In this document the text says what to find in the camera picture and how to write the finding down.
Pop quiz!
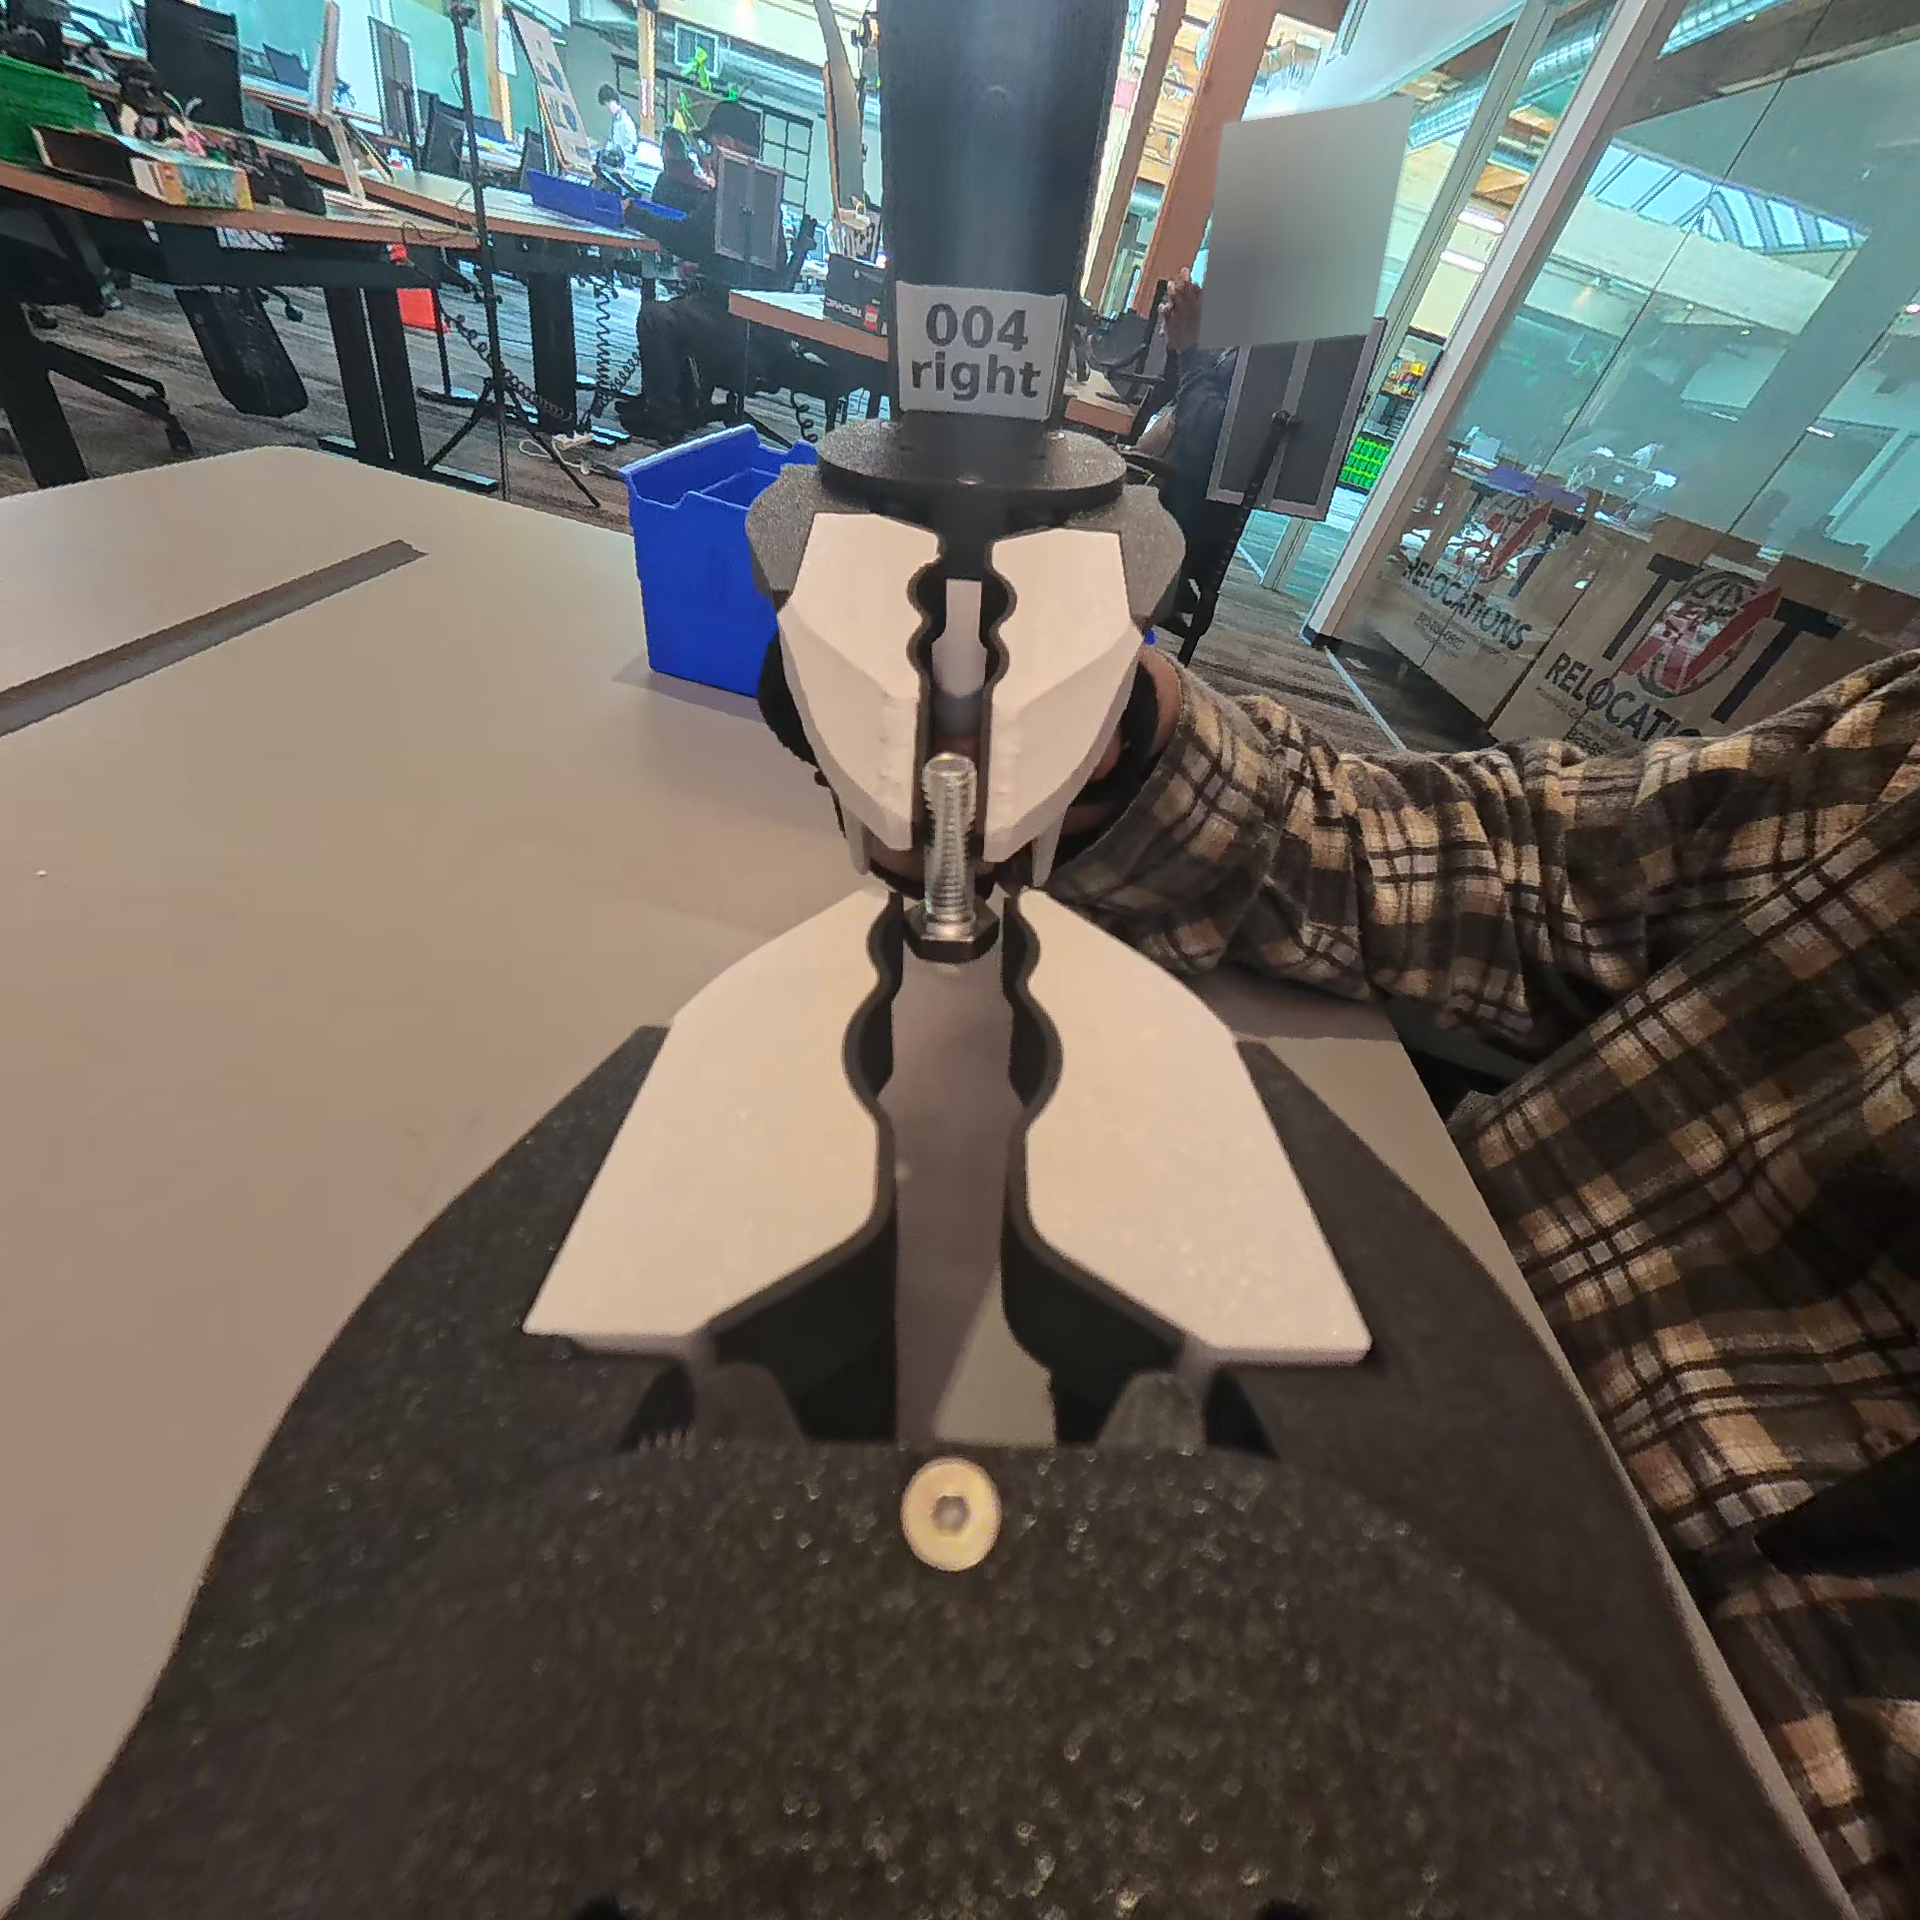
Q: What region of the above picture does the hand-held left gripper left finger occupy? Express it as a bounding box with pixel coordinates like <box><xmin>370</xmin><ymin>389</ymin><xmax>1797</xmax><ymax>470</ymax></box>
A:
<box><xmin>522</xmin><ymin>884</ymin><xmax>909</xmax><ymax>1364</ymax></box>

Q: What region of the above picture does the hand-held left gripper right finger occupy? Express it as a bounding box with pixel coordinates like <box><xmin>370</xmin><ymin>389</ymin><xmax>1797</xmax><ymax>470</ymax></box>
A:
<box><xmin>1000</xmin><ymin>892</ymin><xmax>1376</xmax><ymax>1368</ymax></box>

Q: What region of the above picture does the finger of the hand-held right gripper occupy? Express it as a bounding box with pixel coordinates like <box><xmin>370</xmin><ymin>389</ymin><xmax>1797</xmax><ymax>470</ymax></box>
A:
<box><xmin>977</xmin><ymin>525</ymin><xmax>1153</xmax><ymax>889</ymax></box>
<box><xmin>777</xmin><ymin>509</ymin><xmax>951</xmax><ymax>876</ymax></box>

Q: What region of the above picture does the silver bolt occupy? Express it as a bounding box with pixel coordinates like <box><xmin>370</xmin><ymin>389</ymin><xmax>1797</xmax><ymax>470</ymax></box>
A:
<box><xmin>922</xmin><ymin>754</ymin><xmax>987</xmax><ymax>934</ymax></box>

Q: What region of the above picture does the person's right forearm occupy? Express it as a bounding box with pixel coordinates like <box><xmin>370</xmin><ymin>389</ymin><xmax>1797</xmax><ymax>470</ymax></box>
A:
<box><xmin>1050</xmin><ymin>647</ymin><xmax>1920</xmax><ymax>1069</ymax></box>

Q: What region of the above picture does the person's right hand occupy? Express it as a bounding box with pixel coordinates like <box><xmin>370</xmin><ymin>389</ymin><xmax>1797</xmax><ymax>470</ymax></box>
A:
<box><xmin>1048</xmin><ymin>660</ymin><xmax>1192</xmax><ymax>880</ymax></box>

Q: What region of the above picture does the blue plastic bin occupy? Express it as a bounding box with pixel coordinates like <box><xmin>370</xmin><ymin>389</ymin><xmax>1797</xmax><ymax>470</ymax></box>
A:
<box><xmin>621</xmin><ymin>422</ymin><xmax>820</xmax><ymax>700</ymax></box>

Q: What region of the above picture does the dark framed grey panel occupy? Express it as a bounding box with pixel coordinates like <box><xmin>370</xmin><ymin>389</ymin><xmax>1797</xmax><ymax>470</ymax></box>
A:
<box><xmin>1208</xmin><ymin>321</ymin><xmax>1385</xmax><ymax>521</ymax></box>
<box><xmin>711</xmin><ymin>151</ymin><xmax>792</xmax><ymax>281</ymax></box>

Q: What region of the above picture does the printed cardboard box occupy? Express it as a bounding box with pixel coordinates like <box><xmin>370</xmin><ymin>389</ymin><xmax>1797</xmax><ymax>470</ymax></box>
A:
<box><xmin>1485</xmin><ymin>516</ymin><xmax>1893</xmax><ymax>752</ymax></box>
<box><xmin>1328</xmin><ymin>487</ymin><xmax>1562</xmax><ymax>663</ymax></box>

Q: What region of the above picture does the black tripod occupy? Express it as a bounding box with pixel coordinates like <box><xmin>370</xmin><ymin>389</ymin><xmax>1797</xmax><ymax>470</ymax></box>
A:
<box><xmin>427</xmin><ymin>0</ymin><xmax>607</xmax><ymax>509</ymax></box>

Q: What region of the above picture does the person's plaid shirt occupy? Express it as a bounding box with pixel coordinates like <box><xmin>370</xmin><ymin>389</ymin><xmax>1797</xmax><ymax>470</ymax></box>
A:
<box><xmin>1448</xmin><ymin>839</ymin><xmax>1920</xmax><ymax>1920</ymax></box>

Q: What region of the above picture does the black bag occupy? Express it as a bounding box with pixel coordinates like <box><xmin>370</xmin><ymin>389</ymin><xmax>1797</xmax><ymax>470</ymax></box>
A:
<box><xmin>171</xmin><ymin>285</ymin><xmax>311</xmax><ymax>422</ymax></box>

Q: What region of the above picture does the colourful small box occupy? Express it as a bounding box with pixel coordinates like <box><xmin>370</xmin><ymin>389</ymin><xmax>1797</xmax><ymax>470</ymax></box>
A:
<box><xmin>132</xmin><ymin>151</ymin><xmax>253</xmax><ymax>212</ymax></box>

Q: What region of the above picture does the black monitor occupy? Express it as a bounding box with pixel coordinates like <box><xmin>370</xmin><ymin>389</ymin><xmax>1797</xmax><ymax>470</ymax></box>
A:
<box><xmin>144</xmin><ymin>0</ymin><xmax>247</xmax><ymax>129</ymax></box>

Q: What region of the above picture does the black office chair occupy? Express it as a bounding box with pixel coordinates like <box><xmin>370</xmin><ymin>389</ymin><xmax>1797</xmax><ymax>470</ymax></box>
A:
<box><xmin>0</xmin><ymin>285</ymin><xmax>197</xmax><ymax>489</ymax></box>

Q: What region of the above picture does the open cardboard box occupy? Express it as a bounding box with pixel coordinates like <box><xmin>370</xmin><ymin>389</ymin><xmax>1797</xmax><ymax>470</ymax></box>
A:
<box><xmin>29</xmin><ymin>122</ymin><xmax>169</xmax><ymax>192</ymax></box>

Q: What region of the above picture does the green crate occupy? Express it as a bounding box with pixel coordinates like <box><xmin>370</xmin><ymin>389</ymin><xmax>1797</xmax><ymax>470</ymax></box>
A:
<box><xmin>0</xmin><ymin>53</ymin><xmax>101</xmax><ymax>167</ymax></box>

